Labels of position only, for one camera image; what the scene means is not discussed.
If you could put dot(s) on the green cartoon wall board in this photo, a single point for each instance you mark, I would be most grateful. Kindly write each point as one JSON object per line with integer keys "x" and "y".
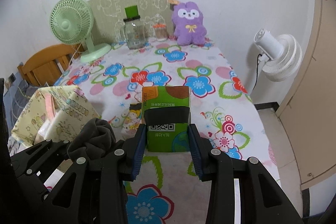
{"x": 109, "y": 15}

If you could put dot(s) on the grey plaid pillow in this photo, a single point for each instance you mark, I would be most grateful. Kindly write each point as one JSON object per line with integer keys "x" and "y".
{"x": 16, "y": 99}

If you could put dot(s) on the glass mason jar mug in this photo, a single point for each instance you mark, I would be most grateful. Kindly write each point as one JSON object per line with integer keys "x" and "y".
{"x": 134, "y": 33}

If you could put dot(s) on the pink paper pack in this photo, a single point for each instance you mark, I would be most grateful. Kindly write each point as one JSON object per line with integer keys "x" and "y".
{"x": 50, "y": 107}

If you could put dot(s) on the green cup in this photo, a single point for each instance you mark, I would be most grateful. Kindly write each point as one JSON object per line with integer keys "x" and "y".
{"x": 131, "y": 11}

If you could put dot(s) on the floral tablecloth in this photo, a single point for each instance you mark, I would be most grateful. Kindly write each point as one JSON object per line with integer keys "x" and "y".
{"x": 167, "y": 189}

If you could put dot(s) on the cotton swab jar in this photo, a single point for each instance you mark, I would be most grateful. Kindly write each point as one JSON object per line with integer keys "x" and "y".
{"x": 160, "y": 31}

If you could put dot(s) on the yellow cartoon tissue pack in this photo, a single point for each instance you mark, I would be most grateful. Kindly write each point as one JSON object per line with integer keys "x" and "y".
{"x": 132, "y": 121}

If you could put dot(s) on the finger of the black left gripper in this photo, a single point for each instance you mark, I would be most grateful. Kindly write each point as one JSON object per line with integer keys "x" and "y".
{"x": 33, "y": 166}

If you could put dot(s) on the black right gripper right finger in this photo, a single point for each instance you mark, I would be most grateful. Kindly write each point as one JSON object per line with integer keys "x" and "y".
{"x": 238, "y": 184}

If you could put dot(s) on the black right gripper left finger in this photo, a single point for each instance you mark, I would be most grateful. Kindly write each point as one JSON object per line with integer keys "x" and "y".
{"x": 93, "y": 191}

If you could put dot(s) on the purple plush bunny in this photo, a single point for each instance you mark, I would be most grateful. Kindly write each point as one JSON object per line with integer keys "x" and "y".
{"x": 188, "y": 22}

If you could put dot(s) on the white standing fan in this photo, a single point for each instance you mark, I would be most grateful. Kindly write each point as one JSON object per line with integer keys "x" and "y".
{"x": 279, "y": 57}

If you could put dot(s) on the green tissue pack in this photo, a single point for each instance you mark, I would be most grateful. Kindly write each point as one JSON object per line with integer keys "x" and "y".
{"x": 166, "y": 112}

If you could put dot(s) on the wooden bed headboard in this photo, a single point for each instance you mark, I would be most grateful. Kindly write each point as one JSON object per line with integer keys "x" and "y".
{"x": 47, "y": 66}

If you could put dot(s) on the green desk fan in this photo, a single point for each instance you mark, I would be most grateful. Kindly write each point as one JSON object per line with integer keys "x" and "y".
{"x": 71, "y": 22}

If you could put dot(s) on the black sock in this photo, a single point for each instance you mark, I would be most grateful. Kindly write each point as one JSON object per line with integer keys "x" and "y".
{"x": 95, "y": 141}

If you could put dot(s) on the yellow cartoon storage box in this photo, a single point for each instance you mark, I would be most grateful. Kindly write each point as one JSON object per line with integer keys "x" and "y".
{"x": 73, "y": 111}

